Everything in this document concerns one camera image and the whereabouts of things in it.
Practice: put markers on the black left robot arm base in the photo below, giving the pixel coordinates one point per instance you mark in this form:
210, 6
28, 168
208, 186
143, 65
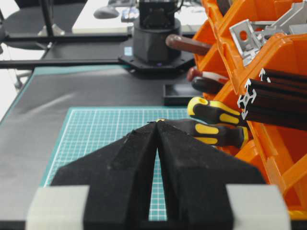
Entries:
147, 49

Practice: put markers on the black aluminium extrusion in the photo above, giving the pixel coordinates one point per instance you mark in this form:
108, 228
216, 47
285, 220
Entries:
285, 78
275, 104

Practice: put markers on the grey corner bracket pile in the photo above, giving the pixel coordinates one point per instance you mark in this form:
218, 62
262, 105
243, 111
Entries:
293, 22

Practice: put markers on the large yellow black screwdriver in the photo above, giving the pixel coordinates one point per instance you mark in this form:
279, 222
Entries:
214, 112

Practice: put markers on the orange bin with screwdrivers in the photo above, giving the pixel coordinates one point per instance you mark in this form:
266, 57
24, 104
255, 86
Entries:
280, 154

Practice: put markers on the green cutting mat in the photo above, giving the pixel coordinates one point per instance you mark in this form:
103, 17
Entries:
86, 129

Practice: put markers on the lower black aluminium extrusion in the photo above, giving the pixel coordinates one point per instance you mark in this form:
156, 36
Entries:
275, 104

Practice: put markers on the small black tray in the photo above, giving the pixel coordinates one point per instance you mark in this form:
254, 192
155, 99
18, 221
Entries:
179, 94

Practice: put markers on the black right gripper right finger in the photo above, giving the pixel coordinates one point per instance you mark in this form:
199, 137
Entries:
216, 191

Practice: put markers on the grey computer mouse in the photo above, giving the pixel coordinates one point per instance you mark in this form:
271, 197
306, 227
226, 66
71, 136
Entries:
106, 12

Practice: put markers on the upper black aluminium extrusion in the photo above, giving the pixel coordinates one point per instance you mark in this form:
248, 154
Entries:
285, 78

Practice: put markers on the small yellow black screwdriver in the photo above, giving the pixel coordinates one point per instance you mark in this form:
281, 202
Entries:
217, 135

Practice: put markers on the orange bin with extrusions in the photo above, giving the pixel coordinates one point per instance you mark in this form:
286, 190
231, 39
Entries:
229, 93

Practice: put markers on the black round handle tool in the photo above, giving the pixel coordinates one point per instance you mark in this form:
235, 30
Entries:
206, 85

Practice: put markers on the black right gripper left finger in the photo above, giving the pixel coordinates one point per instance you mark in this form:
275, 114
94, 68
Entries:
109, 189

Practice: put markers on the black table mat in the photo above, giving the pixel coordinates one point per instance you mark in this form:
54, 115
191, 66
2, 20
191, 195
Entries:
31, 126

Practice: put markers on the orange bin with brackets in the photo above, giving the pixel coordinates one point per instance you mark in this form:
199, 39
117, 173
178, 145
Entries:
285, 52

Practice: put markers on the grey corner bracket front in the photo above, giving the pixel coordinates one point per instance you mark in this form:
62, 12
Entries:
246, 41

